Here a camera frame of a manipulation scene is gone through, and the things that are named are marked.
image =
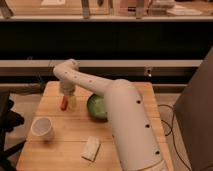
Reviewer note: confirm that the black office chair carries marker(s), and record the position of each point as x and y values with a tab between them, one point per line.
8	121

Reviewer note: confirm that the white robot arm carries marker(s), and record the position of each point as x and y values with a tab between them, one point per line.
133	135

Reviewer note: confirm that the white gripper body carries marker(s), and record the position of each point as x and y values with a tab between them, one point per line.
66	88

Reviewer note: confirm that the green bowl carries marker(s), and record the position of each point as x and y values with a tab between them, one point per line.
95	107

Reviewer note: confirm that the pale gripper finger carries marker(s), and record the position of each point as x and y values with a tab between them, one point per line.
72	102

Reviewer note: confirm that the white paper cup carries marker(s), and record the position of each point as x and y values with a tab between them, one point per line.
43	129

